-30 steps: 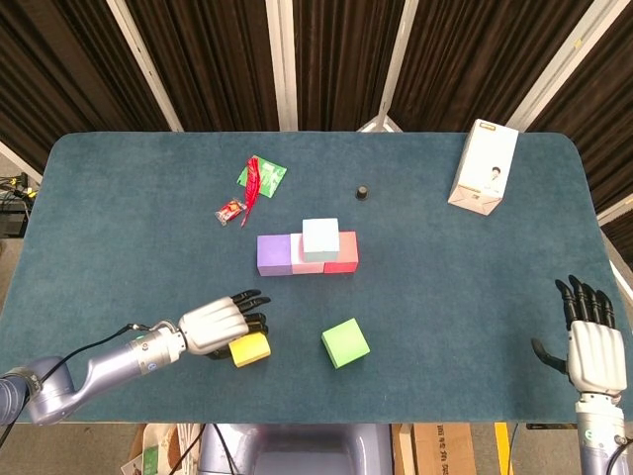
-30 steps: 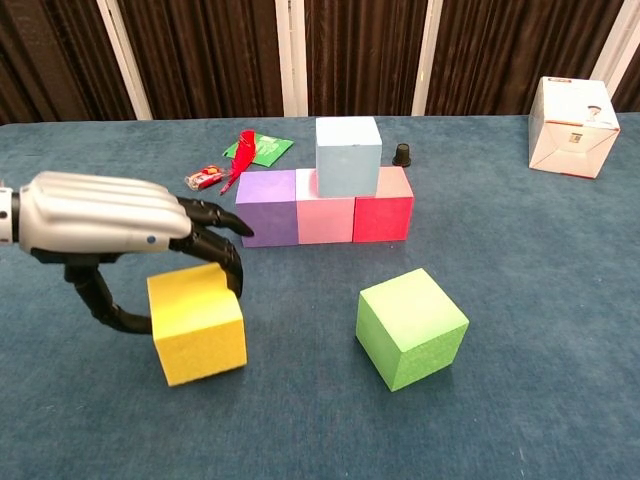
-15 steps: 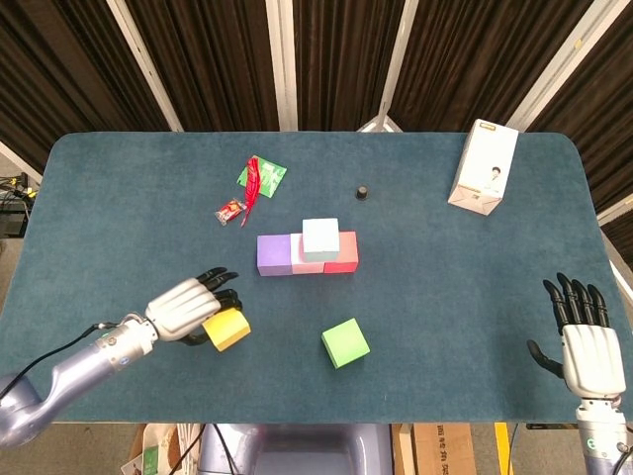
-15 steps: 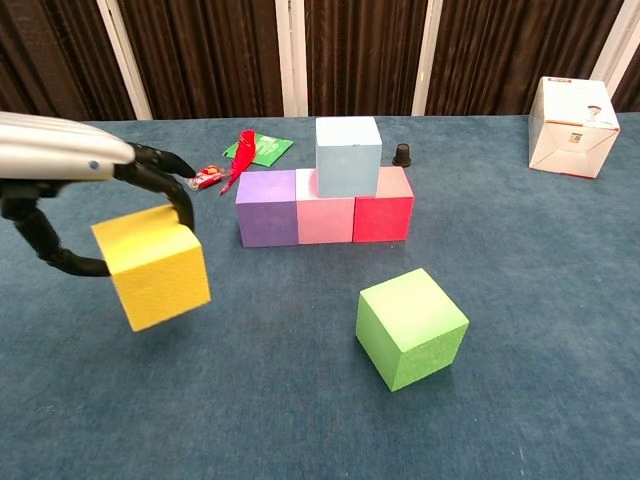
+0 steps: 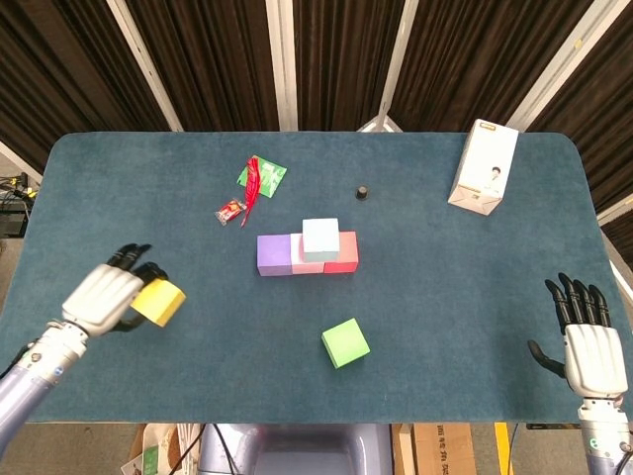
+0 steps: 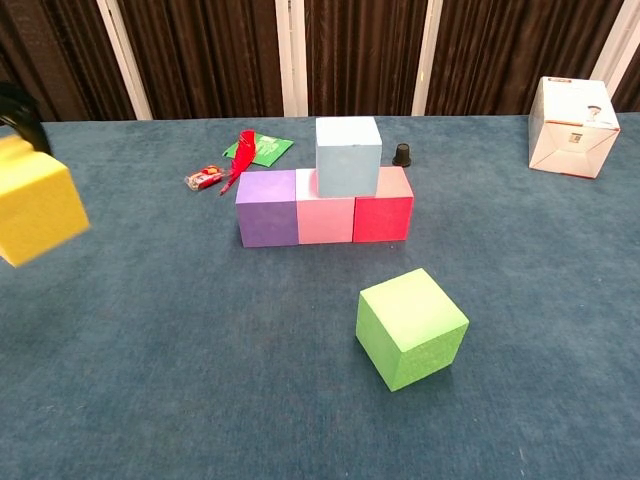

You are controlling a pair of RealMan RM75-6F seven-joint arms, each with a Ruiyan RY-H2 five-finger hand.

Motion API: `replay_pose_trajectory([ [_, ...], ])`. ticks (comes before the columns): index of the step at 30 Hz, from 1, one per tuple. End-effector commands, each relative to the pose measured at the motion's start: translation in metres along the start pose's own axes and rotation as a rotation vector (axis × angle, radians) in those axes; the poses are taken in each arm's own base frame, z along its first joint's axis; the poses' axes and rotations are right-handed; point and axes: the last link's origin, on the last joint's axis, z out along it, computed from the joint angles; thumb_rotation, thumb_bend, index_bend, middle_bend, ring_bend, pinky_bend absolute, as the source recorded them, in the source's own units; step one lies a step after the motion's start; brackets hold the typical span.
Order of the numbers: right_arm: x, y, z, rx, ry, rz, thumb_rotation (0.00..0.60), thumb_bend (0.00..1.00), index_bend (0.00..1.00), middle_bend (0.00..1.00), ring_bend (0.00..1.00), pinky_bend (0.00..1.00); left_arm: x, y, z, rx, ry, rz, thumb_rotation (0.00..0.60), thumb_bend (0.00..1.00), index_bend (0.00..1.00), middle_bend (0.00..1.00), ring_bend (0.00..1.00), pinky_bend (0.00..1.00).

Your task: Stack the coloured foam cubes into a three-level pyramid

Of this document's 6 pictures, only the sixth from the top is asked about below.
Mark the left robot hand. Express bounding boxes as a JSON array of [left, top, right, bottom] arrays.
[[0, 82, 53, 154]]

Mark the yellow foam cube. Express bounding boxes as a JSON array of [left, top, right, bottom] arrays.
[[0, 133, 92, 268]]

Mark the purple foam cube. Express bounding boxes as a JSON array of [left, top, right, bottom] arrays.
[[234, 168, 300, 249]]

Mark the pink foam cube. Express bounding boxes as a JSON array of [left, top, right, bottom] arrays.
[[295, 167, 356, 246]]

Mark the light blue foam cube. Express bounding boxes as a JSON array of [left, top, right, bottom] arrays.
[[314, 116, 383, 199]]

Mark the red foam cube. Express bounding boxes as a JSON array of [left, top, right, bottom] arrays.
[[352, 165, 416, 244]]

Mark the green foam cube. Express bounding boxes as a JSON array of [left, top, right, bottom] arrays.
[[354, 267, 471, 393]]

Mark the red candy wrapper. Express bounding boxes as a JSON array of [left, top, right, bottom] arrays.
[[184, 164, 225, 191]]

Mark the dark brown curtain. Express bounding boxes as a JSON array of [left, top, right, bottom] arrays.
[[0, 0, 640, 126]]

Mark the red feather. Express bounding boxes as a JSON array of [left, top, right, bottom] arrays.
[[219, 129, 259, 197]]

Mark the green paper packet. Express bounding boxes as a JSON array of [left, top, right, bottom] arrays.
[[222, 132, 295, 168]]

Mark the teal felt table cover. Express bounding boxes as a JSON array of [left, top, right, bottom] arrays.
[[0, 113, 640, 480]]

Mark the white carton box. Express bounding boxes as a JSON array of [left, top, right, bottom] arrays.
[[528, 75, 622, 180]]

